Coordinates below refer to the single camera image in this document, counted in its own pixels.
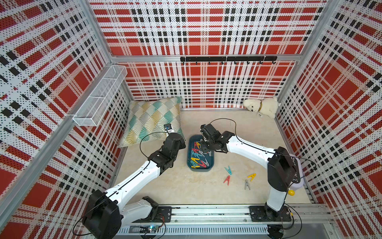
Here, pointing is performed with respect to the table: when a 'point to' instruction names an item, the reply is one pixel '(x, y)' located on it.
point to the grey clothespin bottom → (246, 183)
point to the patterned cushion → (149, 119)
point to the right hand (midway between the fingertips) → (207, 144)
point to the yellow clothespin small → (196, 167)
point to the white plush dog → (267, 107)
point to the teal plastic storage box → (198, 160)
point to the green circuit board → (148, 229)
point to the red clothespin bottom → (227, 179)
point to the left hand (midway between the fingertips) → (181, 136)
